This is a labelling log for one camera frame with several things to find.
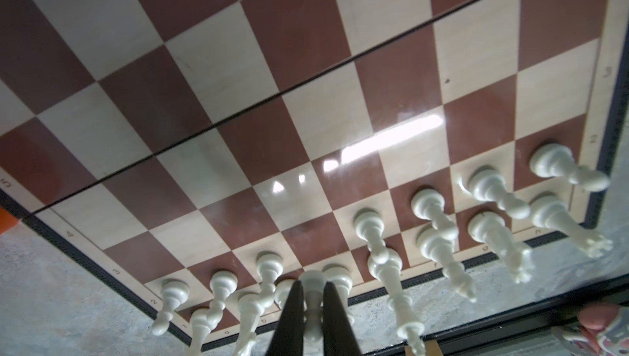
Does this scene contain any chess board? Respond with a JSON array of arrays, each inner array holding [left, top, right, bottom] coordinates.
[[1, 0, 628, 349]]

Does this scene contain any white pawn tall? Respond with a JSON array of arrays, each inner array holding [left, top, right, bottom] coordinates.
[[354, 209, 390, 264]]

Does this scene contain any pink haired doll figure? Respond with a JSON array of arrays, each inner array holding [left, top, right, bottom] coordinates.
[[551, 302, 628, 356]]

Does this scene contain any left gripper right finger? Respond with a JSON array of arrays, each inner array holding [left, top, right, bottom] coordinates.
[[322, 282, 362, 356]]

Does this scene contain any white pawn right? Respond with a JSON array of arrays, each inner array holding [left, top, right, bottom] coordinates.
[[411, 188, 460, 241]]

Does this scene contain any orange plastic tray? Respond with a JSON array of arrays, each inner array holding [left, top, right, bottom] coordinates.
[[0, 208, 20, 234]]

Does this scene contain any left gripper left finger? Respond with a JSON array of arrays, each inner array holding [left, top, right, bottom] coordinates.
[[265, 281, 305, 356]]

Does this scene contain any wooden letter block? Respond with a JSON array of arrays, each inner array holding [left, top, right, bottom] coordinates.
[[404, 340, 444, 356]]

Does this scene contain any white queen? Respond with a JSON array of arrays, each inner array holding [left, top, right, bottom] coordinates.
[[368, 248, 425, 349]]

